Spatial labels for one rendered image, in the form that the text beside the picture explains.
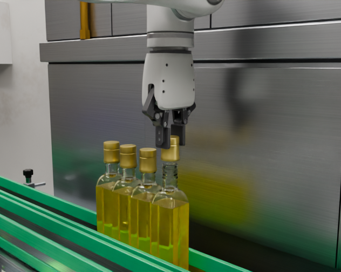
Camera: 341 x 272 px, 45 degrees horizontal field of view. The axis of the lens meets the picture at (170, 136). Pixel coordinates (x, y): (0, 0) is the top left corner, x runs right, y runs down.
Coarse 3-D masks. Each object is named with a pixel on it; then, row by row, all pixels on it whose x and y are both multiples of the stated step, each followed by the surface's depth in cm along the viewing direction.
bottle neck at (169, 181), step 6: (168, 162) 79; (174, 162) 79; (162, 168) 78; (168, 168) 77; (174, 168) 77; (162, 174) 78; (168, 174) 77; (174, 174) 77; (162, 180) 78; (168, 180) 77; (174, 180) 77; (162, 186) 79; (168, 186) 77; (174, 186) 78
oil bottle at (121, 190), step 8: (120, 184) 85; (128, 184) 84; (136, 184) 85; (112, 192) 86; (120, 192) 85; (128, 192) 84; (112, 200) 87; (120, 200) 85; (128, 200) 84; (112, 208) 87; (120, 208) 85; (128, 208) 84; (112, 216) 87; (120, 216) 86; (128, 216) 84; (112, 224) 88; (120, 224) 86; (128, 224) 84; (120, 232) 86; (128, 232) 85; (120, 240) 87; (128, 240) 85
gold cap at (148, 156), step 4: (144, 148) 82; (148, 148) 82; (152, 148) 82; (140, 152) 81; (144, 152) 80; (148, 152) 80; (152, 152) 80; (140, 156) 81; (144, 156) 80; (148, 156) 80; (152, 156) 80; (140, 160) 81; (144, 160) 80; (148, 160) 80; (152, 160) 81; (140, 164) 81; (144, 164) 81; (148, 164) 80; (152, 164) 81; (140, 168) 81; (144, 168) 81; (148, 168) 81; (152, 168) 81; (156, 168) 82; (144, 172) 81; (148, 172) 81; (152, 172) 81
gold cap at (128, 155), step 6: (126, 144) 87; (120, 150) 85; (126, 150) 84; (132, 150) 84; (120, 156) 85; (126, 156) 84; (132, 156) 84; (120, 162) 85; (126, 162) 84; (132, 162) 85
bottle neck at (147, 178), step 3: (141, 174) 82; (144, 174) 81; (147, 174) 81; (150, 174) 81; (153, 174) 82; (141, 177) 82; (144, 177) 81; (147, 177) 81; (150, 177) 81; (153, 177) 82; (141, 180) 82; (144, 180) 81; (147, 180) 81; (150, 180) 81; (153, 180) 82; (144, 183) 82; (147, 183) 81; (150, 183) 81; (153, 183) 82
